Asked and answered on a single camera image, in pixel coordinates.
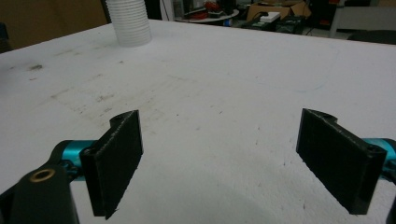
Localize cardboard box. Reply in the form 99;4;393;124
247;0;312;22

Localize round white table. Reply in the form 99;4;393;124
174;8;240;23

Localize stack of white plastic cups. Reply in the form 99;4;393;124
105;0;153;49

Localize small white box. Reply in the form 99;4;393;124
260;11;282;23

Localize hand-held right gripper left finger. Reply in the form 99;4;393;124
79;109;145;220

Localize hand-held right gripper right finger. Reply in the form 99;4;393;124
295;107;388;216

